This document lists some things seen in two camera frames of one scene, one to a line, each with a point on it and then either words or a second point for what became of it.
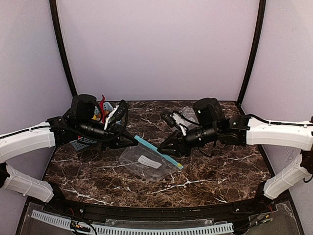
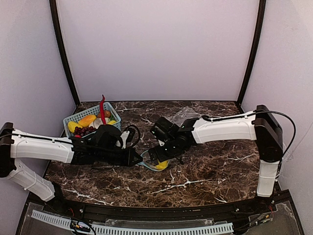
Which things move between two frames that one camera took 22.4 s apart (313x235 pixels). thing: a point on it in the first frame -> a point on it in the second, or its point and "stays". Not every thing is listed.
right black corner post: x=261 y=21 stays
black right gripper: x=181 y=143 -> x=161 y=152
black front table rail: x=225 y=210 stays
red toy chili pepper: x=101 y=107 stays
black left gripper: x=114 y=136 -> x=127 y=156
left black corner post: x=53 y=6 stays
